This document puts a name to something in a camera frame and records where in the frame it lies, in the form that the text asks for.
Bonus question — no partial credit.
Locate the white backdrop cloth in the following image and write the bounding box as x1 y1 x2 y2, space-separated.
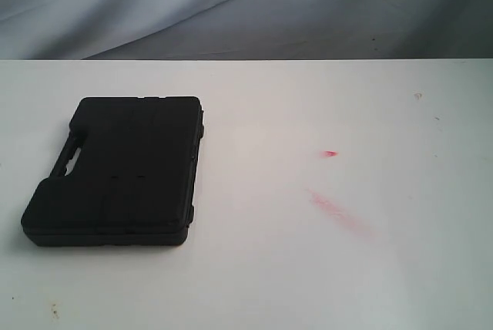
1 0 492 60

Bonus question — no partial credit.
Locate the black plastic tool case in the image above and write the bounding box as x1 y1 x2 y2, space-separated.
21 96 204 247

